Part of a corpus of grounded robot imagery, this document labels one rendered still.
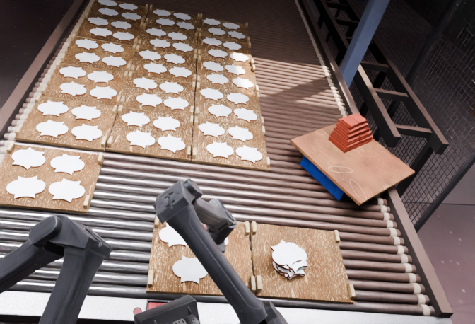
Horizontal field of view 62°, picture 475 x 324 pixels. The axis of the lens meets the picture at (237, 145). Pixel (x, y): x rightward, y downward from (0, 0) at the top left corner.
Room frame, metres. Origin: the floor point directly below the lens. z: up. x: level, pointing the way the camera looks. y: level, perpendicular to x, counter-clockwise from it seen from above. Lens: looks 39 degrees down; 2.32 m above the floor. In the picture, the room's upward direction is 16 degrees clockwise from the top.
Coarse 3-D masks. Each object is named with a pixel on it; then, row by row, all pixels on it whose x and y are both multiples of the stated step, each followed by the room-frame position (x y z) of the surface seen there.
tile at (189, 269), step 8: (176, 264) 0.87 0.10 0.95; (184, 264) 0.88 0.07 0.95; (192, 264) 0.89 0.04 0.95; (200, 264) 0.90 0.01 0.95; (176, 272) 0.84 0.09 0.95; (184, 272) 0.85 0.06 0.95; (192, 272) 0.86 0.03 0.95; (200, 272) 0.87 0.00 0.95; (184, 280) 0.82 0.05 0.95; (192, 280) 0.83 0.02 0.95
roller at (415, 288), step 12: (48, 264) 0.75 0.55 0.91; (60, 264) 0.76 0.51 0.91; (108, 264) 0.81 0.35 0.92; (120, 264) 0.83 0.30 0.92; (132, 264) 0.84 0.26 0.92; (144, 264) 0.85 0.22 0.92; (360, 288) 1.04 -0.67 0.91; (372, 288) 1.05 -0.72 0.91; (384, 288) 1.06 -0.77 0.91; (396, 288) 1.08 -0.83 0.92; (408, 288) 1.10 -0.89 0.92; (420, 288) 1.11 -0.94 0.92
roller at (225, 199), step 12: (132, 192) 1.19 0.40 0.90; (144, 192) 1.21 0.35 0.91; (156, 192) 1.22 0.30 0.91; (240, 204) 1.31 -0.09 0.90; (252, 204) 1.32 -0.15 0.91; (264, 204) 1.34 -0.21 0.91; (276, 204) 1.36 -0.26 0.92; (288, 204) 1.38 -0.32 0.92; (300, 204) 1.40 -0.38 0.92; (360, 216) 1.45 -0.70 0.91; (372, 216) 1.47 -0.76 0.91; (384, 216) 1.49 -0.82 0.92
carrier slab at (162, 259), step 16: (160, 224) 1.04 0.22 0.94; (240, 224) 1.16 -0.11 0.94; (240, 240) 1.08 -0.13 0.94; (160, 256) 0.90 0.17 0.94; (176, 256) 0.92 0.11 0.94; (192, 256) 0.94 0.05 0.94; (240, 256) 1.00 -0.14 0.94; (160, 272) 0.83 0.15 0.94; (240, 272) 0.93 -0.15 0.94; (160, 288) 0.77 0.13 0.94; (176, 288) 0.79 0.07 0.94; (192, 288) 0.80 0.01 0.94; (208, 288) 0.82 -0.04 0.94
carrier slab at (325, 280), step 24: (264, 240) 1.12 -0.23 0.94; (288, 240) 1.15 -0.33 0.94; (312, 240) 1.19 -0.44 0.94; (264, 264) 1.00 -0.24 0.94; (312, 264) 1.06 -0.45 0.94; (336, 264) 1.10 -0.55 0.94; (264, 288) 0.89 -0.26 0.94; (288, 288) 0.92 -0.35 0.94; (312, 288) 0.95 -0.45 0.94; (336, 288) 0.98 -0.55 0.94
